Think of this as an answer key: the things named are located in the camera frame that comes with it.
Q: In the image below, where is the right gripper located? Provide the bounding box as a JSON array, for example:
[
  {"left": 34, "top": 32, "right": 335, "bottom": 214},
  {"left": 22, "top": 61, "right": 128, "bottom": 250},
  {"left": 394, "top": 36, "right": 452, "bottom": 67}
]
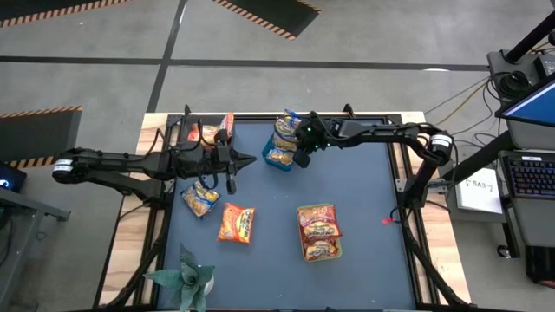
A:
[{"left": 294, "top": 113, "right": 343, "bottom": 170}]

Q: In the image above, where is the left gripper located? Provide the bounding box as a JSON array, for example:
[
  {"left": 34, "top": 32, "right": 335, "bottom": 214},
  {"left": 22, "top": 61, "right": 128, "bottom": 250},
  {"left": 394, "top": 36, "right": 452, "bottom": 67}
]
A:
[{"left": 190, "top": 128, "right": 258, "bottom": 195}]

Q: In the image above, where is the blue soy sauce ramen packet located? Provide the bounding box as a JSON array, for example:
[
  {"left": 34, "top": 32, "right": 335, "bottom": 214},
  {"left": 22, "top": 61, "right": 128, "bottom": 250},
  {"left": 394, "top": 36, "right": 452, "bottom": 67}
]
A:
[
  {"left": 266, "top": 147, "right": 295, "bottom": 167},
  {"left": 284, "top": 107, "right": 304, "bottom": 131},
  {"left": 180, "top": 180, "right": 221, "bottom": 218},
  {"left": 273, "top": 117, "right": 300, "bottom": 152}
]

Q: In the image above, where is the orange chicken ramen packet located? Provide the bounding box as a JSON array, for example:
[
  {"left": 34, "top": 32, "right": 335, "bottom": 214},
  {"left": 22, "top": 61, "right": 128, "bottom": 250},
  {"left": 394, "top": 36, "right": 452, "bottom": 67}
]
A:
[
  {"left": 186, "top": 124, "right": 220, "bottom": 144},
  {"left": 216, "top": 202, "right": 257, "bottom": 244},
  {"left": 219, "top": 111, "right": 236, "bottom": 133}
]

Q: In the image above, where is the red beef ramen packet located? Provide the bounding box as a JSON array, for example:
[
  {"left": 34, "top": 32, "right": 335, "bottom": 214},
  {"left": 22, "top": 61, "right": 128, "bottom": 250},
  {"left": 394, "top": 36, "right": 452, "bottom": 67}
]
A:
[
  {"left": 303, "top": 237, "right": 342, "bottom": 262},
  {"left": 297, "top": 205, "right": 343, "bottom": 242}
]

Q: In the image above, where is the blue plastic bin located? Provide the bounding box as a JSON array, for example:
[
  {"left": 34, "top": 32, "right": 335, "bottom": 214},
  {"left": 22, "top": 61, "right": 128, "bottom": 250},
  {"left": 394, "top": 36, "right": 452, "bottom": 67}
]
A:
[{"left": 261, "top": 128, "right": 301, "bottom": 172}]

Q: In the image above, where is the orange snack bag background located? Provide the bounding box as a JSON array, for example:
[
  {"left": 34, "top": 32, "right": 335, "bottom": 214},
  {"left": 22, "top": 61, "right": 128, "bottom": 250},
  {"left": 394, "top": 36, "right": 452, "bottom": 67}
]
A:
[{"left": 186, "top": 111, "right": 238, "bottom": 146}]

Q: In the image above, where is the yellow plastic bin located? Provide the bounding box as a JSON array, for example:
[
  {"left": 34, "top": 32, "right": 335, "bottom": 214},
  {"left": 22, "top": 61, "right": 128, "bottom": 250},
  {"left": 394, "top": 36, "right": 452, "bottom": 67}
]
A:
[{"left": 296, "top": 202, "right": 343, "bottom": 263}]

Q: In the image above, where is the green succulent plant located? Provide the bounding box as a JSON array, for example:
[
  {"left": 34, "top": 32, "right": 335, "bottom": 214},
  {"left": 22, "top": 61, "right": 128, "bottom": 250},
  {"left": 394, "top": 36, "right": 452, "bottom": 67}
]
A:
[{"left": 142, "top": 243, "right": 217, "bottom": 312}]

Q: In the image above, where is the black hazard-striped floor mat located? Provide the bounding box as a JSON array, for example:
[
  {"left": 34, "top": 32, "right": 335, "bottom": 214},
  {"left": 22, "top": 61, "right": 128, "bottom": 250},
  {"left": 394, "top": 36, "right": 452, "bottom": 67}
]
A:
[
  {"left": 0, "top": 106, "right": 83, "bottom": 170},
  {"left": 211, "top": 0, "right": 322, "bottom": 42}
]

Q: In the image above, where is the wooden table board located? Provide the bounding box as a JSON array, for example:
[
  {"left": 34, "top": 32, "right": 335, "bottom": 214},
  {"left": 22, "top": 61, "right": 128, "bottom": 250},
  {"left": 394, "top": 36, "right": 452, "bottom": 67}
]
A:
[{"left": 98, "top": 110, "right": 473, "bottom": 307}]

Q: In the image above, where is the white labelled box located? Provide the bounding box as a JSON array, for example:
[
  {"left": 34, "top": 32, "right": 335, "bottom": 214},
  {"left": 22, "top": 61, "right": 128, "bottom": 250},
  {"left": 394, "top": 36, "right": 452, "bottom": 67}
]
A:
[{"left": 454, "top": 166, "right": 505, "bottom": 217}]

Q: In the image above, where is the black diagonal support pole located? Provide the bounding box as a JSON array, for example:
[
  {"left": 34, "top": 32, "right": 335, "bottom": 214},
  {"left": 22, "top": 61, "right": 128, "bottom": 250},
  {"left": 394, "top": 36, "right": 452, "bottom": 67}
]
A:
[{"left": 448, "top": 129, "right": 515, "bottom": 183}]

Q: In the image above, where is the black backlit keyboard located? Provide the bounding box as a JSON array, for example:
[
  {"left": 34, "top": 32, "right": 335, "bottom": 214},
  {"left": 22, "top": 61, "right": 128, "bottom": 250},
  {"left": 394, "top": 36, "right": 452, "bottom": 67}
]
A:
[{"left": 502, "top": 151, "right": 555, "bottom": 200}]

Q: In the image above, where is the dark device with blue light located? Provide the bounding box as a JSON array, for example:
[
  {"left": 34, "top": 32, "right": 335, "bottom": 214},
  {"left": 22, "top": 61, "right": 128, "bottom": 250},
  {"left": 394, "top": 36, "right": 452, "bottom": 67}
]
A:
[{"left": 0, "top": 161, "right": 28, "bottom": 194}]

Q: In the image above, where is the monitor with blue screen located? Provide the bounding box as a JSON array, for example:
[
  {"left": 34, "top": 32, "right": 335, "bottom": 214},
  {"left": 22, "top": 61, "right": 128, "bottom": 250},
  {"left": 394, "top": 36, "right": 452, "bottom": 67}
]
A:
[{"left": 495, "top": 79, "right": 555, "bottom": 128}]

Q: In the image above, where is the gray side desk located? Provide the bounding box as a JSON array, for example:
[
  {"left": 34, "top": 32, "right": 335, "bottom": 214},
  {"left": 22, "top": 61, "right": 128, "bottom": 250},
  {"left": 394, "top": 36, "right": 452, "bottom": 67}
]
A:
[{"left": 0, "top": 185, "right": 72, "bottom": 300}]

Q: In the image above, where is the keyboard with laptop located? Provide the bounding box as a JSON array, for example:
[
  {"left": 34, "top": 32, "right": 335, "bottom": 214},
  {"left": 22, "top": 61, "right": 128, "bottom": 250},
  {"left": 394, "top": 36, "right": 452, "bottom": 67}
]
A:
[{"left": 497, "top": 119, "right": 555, "bottom": 249}]

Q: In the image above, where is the black stand pole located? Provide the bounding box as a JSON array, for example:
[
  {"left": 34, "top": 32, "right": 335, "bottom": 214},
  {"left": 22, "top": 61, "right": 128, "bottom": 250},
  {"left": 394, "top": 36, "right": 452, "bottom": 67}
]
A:
[{"left": 505, "top": 11, "right": 555, "bottom": 65}]

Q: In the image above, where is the black table frame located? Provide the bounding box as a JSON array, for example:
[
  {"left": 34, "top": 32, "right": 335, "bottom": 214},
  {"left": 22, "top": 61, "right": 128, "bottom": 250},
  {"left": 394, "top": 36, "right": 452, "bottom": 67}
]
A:
[{"left": 101, "top": 103, "right": 467, "bottom": 312}]

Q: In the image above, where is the silver metal bracket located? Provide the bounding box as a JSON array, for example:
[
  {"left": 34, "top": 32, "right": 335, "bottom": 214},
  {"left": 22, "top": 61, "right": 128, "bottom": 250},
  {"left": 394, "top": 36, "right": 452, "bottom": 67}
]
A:
[{"left": 427, "top": 177, "right": 450, "bottom": 194}]

